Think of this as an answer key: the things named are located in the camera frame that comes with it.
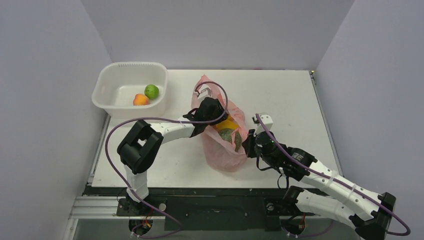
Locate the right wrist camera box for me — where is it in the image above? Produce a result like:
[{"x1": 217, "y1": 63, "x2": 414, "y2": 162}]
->
[{"x1": 252, "y1": 113, "x2": 274, "y2": 135}]

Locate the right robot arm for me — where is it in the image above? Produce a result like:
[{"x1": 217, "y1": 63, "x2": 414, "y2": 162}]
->
[{"x1": 242, "y1": 129, "x2": 397, "y2": 240}]

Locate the pink plastic bag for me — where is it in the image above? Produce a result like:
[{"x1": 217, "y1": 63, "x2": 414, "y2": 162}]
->
[{"x1": 191, "y1": 74, "x2": 249, "y2": 173}]

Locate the fake green lime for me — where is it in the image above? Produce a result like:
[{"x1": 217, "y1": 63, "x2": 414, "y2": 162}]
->
[{"x1": 144, "y1": 84, "x2": 160, "y2": 100}]

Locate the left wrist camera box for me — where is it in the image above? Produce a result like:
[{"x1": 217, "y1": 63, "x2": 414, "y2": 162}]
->
[{"x1": 195, "y1": 84, "x2": 212, "y2": 99}]

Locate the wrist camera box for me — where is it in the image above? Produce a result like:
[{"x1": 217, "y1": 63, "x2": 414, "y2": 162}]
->
[
  {"x1": 195, "y1": 84, "x2": 212, "y2": 99},
  {"x1": 252, "y1": 113, "x2": 274, "y2": 135}
]

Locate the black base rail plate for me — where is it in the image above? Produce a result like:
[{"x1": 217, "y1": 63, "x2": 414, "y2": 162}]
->
[{"x1": 83, "y1": 185, "x2": 310, "y2": 235}]

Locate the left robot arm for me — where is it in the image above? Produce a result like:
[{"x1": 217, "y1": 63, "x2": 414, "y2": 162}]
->
[{"x1": 117, "y1": 97, "x2": 229, "y2": 215}]

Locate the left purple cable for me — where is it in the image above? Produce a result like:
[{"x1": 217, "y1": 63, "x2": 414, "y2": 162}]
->
[{"x1": 104, "y1": 81, "x2": 229, "y2": 239}]

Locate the fake orange peach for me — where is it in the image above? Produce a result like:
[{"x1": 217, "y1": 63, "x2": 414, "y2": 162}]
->
[{"x1": 132, "y1": 93, "x2": 150, "y2": 106}]

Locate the white plastic basin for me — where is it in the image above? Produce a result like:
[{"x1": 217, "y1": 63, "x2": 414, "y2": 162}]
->
[{"x1": 91, "y1": 61, "x2": 169, "y2": 119}]

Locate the purple cable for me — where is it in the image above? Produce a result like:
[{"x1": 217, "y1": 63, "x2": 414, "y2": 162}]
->
[
  {"x1": 104, "y1": 81, "x2": 229, "y2": 239},
  {"x1": 254, "y1": 114, "x2": 412, "y2": 237}
]

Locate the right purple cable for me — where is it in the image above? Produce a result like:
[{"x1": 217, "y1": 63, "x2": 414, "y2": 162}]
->
[{"x1": 254, "y1": 114, "x2": 412, "y2": 237}]

